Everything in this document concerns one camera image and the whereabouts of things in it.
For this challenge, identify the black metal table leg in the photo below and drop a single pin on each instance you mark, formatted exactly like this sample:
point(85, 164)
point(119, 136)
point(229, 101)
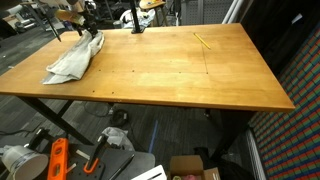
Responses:
point(233, 130)
point(53, 116)

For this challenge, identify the white plastic bag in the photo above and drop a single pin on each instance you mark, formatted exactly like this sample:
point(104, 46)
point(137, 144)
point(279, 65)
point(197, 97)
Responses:
point(118, 138)

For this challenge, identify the black perforated board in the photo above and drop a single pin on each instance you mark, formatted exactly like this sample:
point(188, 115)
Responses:
point(133, 161)

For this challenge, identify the white terry towel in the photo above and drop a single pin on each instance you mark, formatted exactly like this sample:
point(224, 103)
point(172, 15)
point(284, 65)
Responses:
point(75, 58)

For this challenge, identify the orange black clamp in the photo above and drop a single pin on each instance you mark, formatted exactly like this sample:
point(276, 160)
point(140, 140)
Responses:
point(95, 155)

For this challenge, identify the yellow pencil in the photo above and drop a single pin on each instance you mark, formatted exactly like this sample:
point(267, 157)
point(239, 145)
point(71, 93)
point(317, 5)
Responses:
point(202, 40)

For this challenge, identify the pink cloth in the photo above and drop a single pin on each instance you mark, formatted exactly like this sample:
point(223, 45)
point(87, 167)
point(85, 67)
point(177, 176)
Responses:
point(191, 177)

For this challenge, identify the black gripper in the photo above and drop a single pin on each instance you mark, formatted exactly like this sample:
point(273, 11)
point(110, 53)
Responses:
point(87, 21)

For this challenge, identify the multicoloured patterned backdrop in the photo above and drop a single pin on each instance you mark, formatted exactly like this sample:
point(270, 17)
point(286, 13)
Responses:
point(293, 133)

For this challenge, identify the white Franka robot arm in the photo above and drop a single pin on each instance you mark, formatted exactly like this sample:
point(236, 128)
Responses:
point(71, 3)

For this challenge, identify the black camera pole stand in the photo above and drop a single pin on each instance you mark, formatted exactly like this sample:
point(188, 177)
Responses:
point(135, 16)

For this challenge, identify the white aluminium rail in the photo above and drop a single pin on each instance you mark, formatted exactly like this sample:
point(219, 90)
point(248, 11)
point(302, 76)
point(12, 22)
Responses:
point(255, 156)

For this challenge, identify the blue tape strip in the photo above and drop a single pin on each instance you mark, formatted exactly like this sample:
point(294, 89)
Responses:
point(153, 136)

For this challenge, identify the white bucket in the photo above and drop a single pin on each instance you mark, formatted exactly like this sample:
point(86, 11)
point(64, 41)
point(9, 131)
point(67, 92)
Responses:
point(23, 163)

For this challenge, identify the small open cardboard box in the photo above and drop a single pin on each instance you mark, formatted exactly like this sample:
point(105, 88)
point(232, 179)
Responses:
point(186, 165)

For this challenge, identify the white leaning poles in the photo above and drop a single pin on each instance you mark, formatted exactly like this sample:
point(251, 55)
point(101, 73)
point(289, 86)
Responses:
point(233, 10)

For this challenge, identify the black marker pen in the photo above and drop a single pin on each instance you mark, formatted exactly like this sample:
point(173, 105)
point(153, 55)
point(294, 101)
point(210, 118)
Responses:
point(121, 166)

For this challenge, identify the round wooden side table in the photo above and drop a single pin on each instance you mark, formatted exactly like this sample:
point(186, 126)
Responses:
point(155, 5)

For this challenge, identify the white crumpled cloth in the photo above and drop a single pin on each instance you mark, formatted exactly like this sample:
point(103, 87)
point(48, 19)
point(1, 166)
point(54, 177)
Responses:
point(126, 18)

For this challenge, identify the tan wrist camera box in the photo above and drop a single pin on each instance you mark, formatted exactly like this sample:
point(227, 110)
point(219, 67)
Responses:
point(70, 16)

